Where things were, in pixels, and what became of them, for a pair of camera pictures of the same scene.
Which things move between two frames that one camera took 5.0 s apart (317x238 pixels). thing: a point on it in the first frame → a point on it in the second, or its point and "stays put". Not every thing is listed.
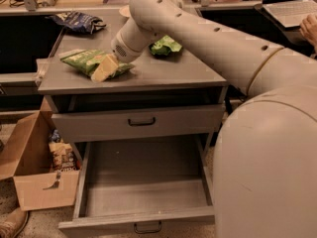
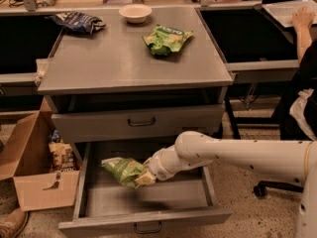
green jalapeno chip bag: (86, 60) → (124, 170)
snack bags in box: (63, 159) stays put
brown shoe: (13, 223) stays put
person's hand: (309, 28) → (302, 19)
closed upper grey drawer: (132, 123) stays put
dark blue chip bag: (77, 22) stays put
